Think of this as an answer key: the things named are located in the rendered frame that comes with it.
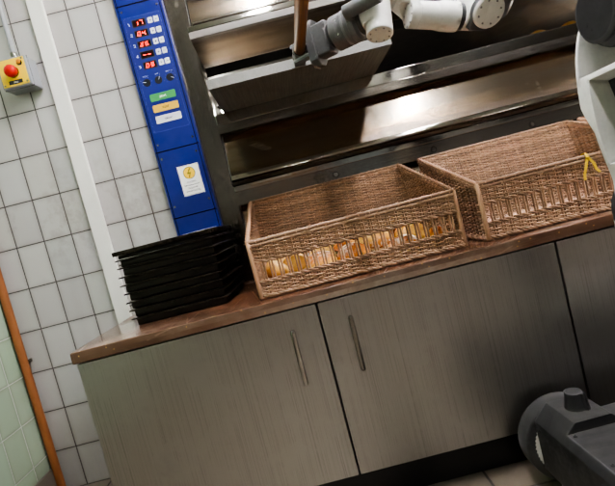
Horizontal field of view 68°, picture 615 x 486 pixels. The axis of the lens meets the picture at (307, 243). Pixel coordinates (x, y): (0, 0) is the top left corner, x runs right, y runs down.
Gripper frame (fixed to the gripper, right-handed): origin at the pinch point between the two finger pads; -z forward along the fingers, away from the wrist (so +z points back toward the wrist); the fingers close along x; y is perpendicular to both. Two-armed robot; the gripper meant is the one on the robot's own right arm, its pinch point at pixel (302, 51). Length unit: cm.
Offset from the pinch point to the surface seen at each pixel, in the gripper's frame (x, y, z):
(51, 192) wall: 13, -24, -99
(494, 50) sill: 4, 69, 37
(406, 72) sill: 4, 51, 10
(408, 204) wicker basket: 48, -2, 20
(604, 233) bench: 66, 18, 59
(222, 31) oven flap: -19.4, 5.7, -29.4
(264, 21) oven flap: -19.1, 13.8, -18.2
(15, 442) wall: 92, -51, -113
